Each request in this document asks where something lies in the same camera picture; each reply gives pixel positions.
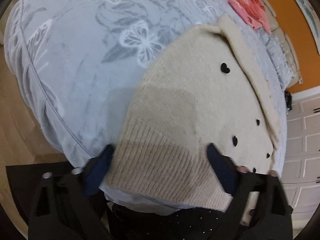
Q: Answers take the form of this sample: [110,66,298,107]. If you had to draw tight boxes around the blue butterfly bedspread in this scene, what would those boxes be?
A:
[3,0,288,214]

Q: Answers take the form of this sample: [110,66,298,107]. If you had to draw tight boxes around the pink clothes pile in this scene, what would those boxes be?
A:
[227,0,271,34]

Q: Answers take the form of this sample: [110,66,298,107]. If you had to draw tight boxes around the framed wall painting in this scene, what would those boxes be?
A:
[295,0,319,54]

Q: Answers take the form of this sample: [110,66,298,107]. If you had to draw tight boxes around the dark sparkly trousers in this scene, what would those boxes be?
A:
[6,162,224,239]

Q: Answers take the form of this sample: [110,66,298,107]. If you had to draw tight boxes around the blue floral pillow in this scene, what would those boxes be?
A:
[255,28,294,91]

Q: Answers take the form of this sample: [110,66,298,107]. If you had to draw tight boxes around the white wardrobe doors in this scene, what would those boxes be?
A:
[281,86,320,229]

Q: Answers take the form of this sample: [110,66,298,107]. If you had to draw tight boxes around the beige sweater with black hearts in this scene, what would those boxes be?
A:
[101,15,281,215]

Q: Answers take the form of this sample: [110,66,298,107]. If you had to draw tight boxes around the black item on nightstand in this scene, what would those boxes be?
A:
[284,91,292,111]

